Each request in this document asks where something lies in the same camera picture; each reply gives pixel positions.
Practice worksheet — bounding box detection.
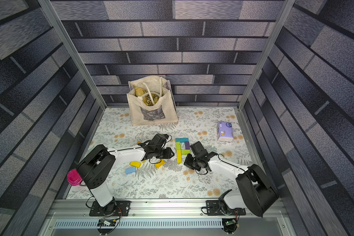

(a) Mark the small yellow block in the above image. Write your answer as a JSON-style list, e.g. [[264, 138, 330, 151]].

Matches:
[[130, 161, 141, 168], [154, 159, 165, 169]]

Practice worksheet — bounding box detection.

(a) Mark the lime green block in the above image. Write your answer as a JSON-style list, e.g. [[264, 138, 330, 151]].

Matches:
[[181, 149, 191, 155]]

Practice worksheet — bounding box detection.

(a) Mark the teal block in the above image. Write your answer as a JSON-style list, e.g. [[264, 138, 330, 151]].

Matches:
[[176, 138, 189, 143]]

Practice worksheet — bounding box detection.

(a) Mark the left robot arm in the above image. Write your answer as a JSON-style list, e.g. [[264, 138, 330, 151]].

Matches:
[[77, 134, 175, 216]]

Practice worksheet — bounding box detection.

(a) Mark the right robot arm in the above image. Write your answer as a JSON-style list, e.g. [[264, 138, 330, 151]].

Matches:
[[184, 142, 279, 217]]

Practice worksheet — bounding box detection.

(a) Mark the light blue block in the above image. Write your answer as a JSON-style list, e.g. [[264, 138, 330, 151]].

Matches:
[[125, 167, 137, 175]]

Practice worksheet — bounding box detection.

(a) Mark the purple tissue pack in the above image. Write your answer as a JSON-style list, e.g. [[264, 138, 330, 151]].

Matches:
[[217, 122, 234, 142]]

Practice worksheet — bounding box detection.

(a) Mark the beige canvas tote bag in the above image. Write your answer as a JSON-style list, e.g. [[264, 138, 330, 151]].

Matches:
[[127, 76, 178, 126]]

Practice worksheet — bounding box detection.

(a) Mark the right circuit board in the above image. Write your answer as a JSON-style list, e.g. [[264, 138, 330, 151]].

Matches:
[[222, 218, 237, 227]]

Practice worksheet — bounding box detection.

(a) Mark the circuit board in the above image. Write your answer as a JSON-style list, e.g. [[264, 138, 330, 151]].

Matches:
[[222, 218, 237, 227], [97, 218, 117, 227]]

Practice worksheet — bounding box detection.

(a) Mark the pink lidded cup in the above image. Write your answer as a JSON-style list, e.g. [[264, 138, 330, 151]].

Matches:
[[67, 169, 83, 186]]

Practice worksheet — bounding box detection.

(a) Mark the left circuit board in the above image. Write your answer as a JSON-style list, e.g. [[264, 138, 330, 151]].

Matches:
[[97, 218, 117, 227]]

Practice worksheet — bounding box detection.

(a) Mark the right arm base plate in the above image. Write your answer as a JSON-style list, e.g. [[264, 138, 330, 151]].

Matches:
[[206, 200, 246, 216]]

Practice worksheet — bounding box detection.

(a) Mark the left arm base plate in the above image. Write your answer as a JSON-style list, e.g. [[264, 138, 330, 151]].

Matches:
[[89, 201, 131, 217]]

